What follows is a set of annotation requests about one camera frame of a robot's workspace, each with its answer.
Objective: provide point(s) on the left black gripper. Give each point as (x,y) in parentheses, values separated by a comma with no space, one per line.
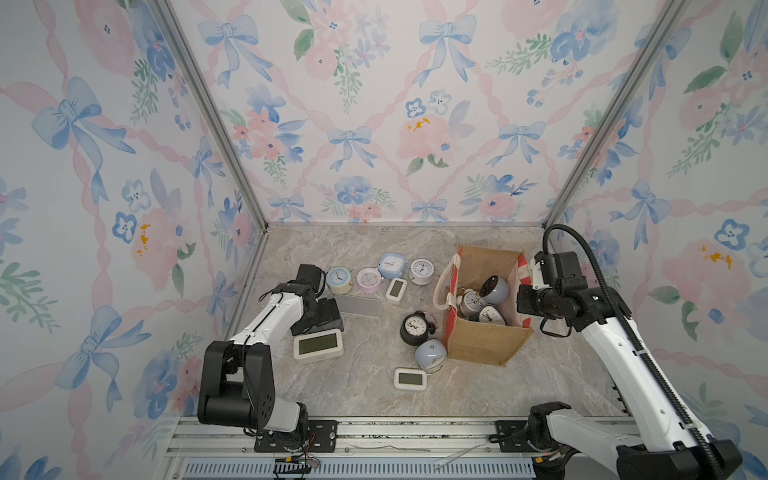
(329,312)

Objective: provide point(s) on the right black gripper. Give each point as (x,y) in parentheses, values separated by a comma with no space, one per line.
(522,299)

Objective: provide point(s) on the white large digital clock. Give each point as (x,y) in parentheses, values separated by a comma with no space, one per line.
(318,346)

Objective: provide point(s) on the grey blue oval clock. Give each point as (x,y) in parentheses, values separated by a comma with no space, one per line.
(495,290)

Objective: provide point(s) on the dark green triangular clock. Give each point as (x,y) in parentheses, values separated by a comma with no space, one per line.
(489,314)

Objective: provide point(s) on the black twin-bell alarm clock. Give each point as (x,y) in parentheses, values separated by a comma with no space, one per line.
(417,327)

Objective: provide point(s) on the white round clock with legs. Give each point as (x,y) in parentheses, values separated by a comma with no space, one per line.
(470,303)

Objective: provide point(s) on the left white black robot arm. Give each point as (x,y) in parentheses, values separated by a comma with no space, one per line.
(238,385)

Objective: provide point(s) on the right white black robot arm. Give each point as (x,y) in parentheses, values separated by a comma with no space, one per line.
(671,442)

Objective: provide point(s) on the blue twin-bell clock beige base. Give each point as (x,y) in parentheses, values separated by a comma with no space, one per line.
(339,280)

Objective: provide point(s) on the grey flat mirror clock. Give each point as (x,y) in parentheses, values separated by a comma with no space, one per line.
(359,305)

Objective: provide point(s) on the pink round alarm clock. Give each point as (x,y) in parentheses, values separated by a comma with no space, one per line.
(369,280)

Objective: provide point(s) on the small white digital clock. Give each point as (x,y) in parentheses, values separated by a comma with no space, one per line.
(396,290)

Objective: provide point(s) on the blue square alarm clock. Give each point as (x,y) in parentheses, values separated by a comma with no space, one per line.
(392,265)

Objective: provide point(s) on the white digital clock front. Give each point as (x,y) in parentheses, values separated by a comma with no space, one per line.
(408,379)

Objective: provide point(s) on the white round alarm clock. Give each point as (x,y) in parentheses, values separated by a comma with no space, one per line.
(421,272)

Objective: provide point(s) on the blue dome alarm clock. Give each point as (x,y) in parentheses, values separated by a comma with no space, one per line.
(431,355)

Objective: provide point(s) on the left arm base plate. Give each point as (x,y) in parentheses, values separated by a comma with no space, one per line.
(312,436)

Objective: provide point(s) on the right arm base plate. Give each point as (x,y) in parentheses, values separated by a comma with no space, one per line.
(516,436)

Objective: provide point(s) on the aluminium front rail frame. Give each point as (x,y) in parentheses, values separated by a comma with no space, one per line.
(375,448)

